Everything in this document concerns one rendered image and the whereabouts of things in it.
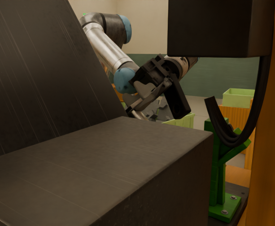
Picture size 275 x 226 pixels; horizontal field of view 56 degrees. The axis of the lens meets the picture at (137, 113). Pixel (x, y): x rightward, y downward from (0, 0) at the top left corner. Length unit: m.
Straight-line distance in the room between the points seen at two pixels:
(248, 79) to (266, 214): 7.12
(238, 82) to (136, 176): 7.54
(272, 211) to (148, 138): 0.37
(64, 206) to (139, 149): 0.14
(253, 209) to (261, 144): 0.15
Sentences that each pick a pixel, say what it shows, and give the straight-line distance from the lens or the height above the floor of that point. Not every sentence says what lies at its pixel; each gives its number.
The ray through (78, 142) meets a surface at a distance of 0.36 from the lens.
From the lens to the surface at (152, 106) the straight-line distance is 1.78.
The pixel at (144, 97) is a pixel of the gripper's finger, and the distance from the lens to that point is 0.57.
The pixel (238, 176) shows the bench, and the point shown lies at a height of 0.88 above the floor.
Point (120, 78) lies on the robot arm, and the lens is 0.75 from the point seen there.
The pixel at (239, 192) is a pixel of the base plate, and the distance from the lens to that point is 0.97.
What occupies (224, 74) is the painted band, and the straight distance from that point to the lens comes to 7.85.
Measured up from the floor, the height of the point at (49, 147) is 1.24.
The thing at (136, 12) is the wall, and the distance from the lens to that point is 9.22.
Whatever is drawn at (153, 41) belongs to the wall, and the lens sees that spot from 8.78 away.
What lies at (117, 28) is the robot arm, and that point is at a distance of 1.10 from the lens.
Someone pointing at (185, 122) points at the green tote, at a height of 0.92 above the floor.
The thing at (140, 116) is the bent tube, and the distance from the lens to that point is 0.56.
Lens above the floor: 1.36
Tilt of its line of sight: 13 degrees down
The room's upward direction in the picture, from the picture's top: straight up
